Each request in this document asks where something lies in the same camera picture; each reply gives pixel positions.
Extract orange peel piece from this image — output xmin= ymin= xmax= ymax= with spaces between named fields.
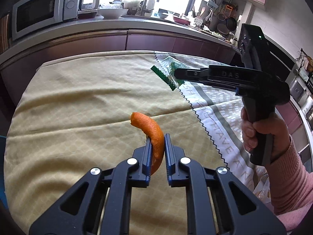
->
xmin=130 ymin=112 xmax=165 ymax=174

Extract green clear plastic wrapper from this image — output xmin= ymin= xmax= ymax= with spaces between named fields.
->
xmin=151 ymin=55 xmax=188 ymax=91

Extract pink sleeve forearm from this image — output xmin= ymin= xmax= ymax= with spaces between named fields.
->
xmin=265 ymin=141 xmax=312 ymax=231

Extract kitchen counter cabinet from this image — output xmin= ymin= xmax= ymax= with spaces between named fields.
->
xmin=1 ymin=17 xmax=240 ymax=104

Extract person's right hand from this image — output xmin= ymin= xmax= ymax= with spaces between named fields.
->
xmin=241 ymin=108 xmax=291 ymax=162

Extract white grey printed cloth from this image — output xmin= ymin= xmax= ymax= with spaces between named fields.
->
xmin=154 ymin=52 xmax=271 ymax=204

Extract yellow checkered tablecloth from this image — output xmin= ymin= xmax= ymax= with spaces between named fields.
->
xmin=4 ymin=51 xmax=224 ymax=232

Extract white ceramic bowl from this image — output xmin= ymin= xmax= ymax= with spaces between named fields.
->
xmin=98 ymin=9 xmax=128 ymax=19

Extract white electric kettle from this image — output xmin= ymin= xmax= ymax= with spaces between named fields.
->
xmin=81 ymin=0 xmax=100 ymax=10

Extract white microwave oven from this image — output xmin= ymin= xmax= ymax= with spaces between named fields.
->
xmin=12 ymin=0 xmax=80 ymax=40

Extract copper thermos tumbler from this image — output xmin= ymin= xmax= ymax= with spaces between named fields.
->
xmin=0 ymin=14 xmax=10 ymax=54

